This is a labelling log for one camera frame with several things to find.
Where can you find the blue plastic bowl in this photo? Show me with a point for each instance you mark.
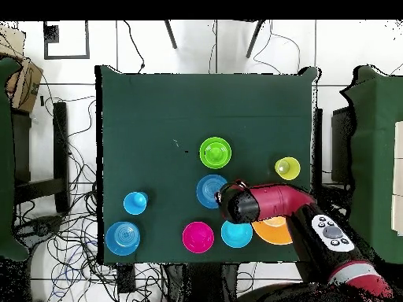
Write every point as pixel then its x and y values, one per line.
pixel 122 239
pixel 206 192

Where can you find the green plastic bowl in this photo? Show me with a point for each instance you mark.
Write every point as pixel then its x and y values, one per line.
pixel 204 162

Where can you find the green plastic cup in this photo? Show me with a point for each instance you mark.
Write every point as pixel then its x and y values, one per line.
pixel 215 152

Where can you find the cyan plastic bowl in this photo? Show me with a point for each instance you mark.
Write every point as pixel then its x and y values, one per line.
pixel 234 236

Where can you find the large orange plastic bowl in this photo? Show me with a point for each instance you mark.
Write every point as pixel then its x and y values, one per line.
pixel 270 234

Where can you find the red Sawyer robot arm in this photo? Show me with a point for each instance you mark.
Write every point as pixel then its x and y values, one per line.
pixel 277 198

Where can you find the pink plastic bowl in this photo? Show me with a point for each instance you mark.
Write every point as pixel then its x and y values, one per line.
pixel 198 237

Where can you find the yellow plastic cup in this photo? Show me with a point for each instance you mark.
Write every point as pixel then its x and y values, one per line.
pixel 292 171

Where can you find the dark green tablecloth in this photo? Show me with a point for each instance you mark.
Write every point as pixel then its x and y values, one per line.
pixel 204 110

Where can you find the blue plastic cup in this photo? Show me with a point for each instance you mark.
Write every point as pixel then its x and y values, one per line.
pixel 133 204

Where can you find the black equipment cabinet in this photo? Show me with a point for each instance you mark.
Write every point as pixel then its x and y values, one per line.
pixel 341 141

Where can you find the black power adapter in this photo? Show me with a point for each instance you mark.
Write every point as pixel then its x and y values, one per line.
pixel 126 280

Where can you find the green cloth side table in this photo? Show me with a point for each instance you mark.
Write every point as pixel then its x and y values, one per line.
pixel 4 157
pixel 374 157

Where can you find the black tripod leg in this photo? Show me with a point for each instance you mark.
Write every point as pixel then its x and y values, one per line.
pixel 254 39
pixel 171 36

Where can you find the white box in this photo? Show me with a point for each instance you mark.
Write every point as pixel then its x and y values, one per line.
pixel 398 188

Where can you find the black knobbed floor stand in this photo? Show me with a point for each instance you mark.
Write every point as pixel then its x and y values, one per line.
pixel 42 227

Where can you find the brown cardboard box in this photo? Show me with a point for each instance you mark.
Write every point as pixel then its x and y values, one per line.
pixel 26 85

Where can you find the pale cardboard box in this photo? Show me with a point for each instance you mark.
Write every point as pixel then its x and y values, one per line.
pixel 11 44

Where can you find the black bench frame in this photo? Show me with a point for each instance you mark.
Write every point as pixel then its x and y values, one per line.
pixel 60 141

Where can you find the black floor frame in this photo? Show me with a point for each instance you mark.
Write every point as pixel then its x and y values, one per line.
pixel 66 57

